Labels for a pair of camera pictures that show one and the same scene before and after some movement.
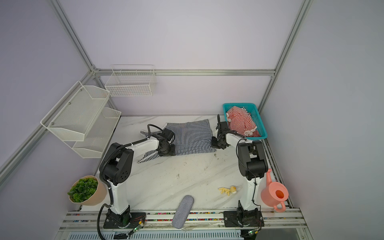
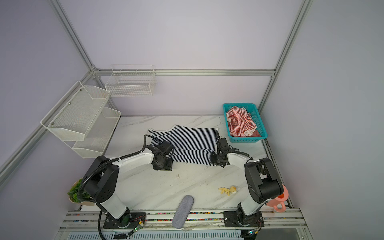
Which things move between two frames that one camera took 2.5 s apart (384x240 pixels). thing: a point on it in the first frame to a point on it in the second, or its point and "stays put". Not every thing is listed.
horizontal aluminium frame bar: [184, 72] stays put
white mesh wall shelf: [81, 120] stays put
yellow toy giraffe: [232, 189] stays put
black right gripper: [213, 145] to [211, 159]
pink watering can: [274, 194] stays put
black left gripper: [171, 153] to [169, 166]
